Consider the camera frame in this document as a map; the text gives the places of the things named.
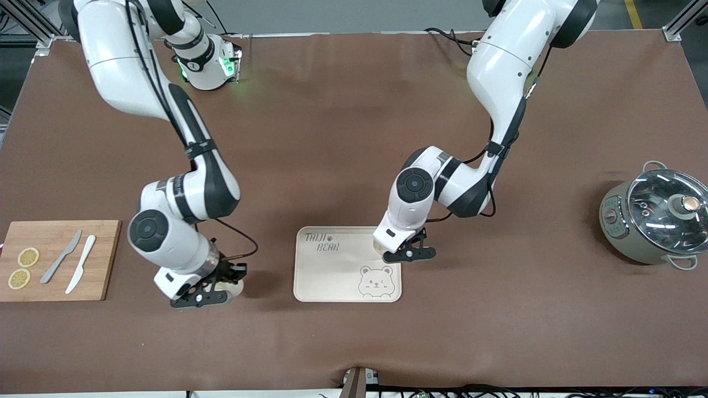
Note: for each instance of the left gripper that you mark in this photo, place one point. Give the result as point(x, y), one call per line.
point(420, 234)

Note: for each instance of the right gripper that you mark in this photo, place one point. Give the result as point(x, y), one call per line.
point(227, 270)

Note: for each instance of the white IKEA cup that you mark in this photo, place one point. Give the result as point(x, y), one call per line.
point(379, 247)
point(232, 288)

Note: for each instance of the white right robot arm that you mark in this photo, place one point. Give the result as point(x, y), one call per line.
point(121, 66)

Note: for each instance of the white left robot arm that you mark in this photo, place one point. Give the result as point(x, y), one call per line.
point(503, 72)

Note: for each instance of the cream bear print tray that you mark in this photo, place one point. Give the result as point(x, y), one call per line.
point(332, 276)

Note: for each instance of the brown table mat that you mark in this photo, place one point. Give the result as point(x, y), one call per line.
point(354, 138)

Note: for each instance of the bamboo cutting board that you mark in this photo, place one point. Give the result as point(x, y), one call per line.
point(105, 265)

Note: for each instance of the white plastic knife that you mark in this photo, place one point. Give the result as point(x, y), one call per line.
point(83, 260)

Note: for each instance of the grey plastic knife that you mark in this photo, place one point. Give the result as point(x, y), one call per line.
point(62, 255)

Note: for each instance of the lemon slice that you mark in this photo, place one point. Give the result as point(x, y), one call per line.
point(19, 278)
point(28, 257)

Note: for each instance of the grey-green electric cooking pot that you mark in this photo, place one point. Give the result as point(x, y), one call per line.
point(619, 232)

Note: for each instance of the glass pot lid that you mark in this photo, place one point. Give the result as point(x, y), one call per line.
point(658, 210)

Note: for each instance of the black left camera mount bracket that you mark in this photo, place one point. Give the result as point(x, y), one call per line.
point(409, 254)

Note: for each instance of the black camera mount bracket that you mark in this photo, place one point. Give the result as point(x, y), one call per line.
point(409, 254)
point(193, 301)

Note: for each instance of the black right camera mount bracket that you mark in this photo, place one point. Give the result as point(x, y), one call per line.
point(193, 301)

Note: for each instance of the brown camera post with clamp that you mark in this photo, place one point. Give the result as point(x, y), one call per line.
point(354, 384)

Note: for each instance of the aluminium frame profile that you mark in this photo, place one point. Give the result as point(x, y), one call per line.
point(677, 27)
point(33, 25)

